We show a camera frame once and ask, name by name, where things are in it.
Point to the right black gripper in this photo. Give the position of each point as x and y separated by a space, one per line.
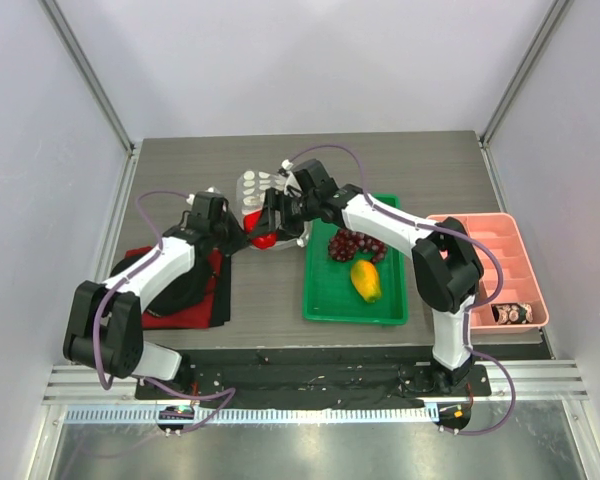
277 215

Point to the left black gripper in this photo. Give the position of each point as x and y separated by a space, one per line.
240 239

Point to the red fake pepper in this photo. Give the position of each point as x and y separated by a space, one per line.
261 242

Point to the clear dotted zip bag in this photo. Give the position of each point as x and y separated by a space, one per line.
250 194

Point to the purple fake grapes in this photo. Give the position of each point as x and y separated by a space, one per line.
345 244

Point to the orange green fake mango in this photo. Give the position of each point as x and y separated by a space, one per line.
366 281

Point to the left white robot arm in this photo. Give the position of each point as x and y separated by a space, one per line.
105 330

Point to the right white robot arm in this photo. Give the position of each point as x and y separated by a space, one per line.
446 266

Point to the black cap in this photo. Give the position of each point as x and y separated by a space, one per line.
178 302

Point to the red folded cloth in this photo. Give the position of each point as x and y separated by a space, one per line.
216 311

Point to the green plastic tray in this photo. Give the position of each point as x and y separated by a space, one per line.
329 295

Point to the patterned roll in organizer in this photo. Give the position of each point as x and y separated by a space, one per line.
512 313

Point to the pink compartment organizer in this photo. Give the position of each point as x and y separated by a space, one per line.
500 234

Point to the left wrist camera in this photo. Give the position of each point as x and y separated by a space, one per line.
207 205

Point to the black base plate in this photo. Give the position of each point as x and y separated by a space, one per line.
314 355

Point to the white slotted cable duct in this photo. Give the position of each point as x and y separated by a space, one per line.
178 415

